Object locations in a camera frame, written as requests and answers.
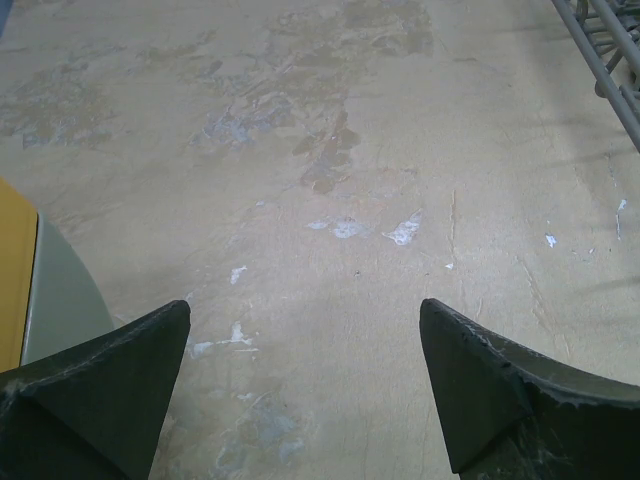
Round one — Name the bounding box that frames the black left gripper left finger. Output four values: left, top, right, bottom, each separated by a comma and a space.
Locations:
1, 300, 190, 479

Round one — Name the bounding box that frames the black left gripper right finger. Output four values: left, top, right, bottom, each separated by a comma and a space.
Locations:
419, 299, 639, 479

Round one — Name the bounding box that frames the white cylinder with striped lid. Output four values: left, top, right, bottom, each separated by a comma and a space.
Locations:
0, 180, 116, 372

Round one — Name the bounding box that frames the grey wire dish rack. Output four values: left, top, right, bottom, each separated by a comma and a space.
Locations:
552, 0, 639, 147

